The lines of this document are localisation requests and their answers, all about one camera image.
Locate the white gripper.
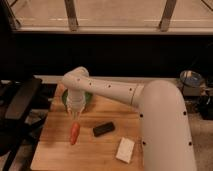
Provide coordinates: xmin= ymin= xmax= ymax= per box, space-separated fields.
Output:
xmin=66 ymin=90 xmax=85 ymax=123

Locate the orange red pepper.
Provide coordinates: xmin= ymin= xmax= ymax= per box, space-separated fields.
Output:
xmin=70 ymin=122 xmax=80 ymax=145

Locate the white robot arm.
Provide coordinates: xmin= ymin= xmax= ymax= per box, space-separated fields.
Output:
xmin=62 ymin=67 xmax=197 ymax=171

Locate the green ceramic bowl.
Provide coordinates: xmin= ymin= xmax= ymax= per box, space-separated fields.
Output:
xmin=61 ymin=89 xmax=93 ymax=109

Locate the black rectangular block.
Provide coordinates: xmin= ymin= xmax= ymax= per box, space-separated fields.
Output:
xmin=93 ymin=122 xmax=115 ymax=137

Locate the white folded cloth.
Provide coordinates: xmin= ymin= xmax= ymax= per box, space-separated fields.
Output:
xmin=116 ymin=137 xmax=135 ymax=163

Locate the black office chair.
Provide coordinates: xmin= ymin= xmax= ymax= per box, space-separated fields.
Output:
xmin=0 ymin=78 xmax=45 ymax=171

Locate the round metal dish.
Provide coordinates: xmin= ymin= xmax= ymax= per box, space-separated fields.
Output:
xmin=180 ymin=70 xmax=204 ymax=88

